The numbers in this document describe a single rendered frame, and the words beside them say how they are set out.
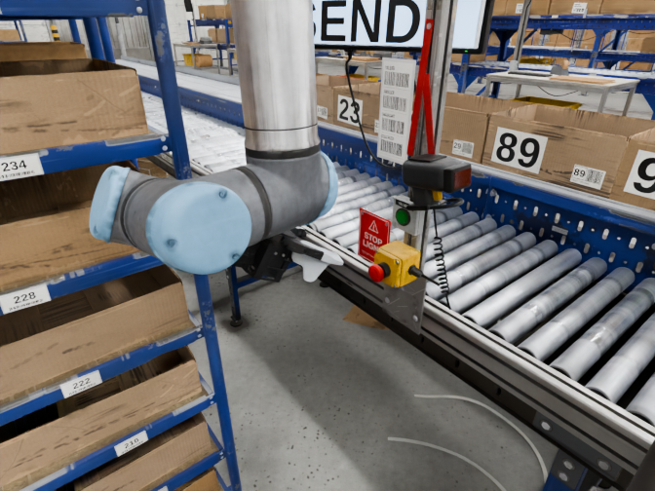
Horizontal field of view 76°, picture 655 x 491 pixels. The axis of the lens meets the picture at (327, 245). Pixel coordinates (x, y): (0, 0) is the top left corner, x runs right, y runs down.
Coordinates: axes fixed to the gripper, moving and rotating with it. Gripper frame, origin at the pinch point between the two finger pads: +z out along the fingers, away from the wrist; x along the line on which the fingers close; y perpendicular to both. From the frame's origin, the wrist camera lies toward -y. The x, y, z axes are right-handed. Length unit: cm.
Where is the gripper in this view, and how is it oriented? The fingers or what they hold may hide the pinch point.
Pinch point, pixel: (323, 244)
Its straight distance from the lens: 74.5
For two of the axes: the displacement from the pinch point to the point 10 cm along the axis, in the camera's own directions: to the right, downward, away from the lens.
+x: 5.9, 4.4, -6.8
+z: 6.8, 1.9, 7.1
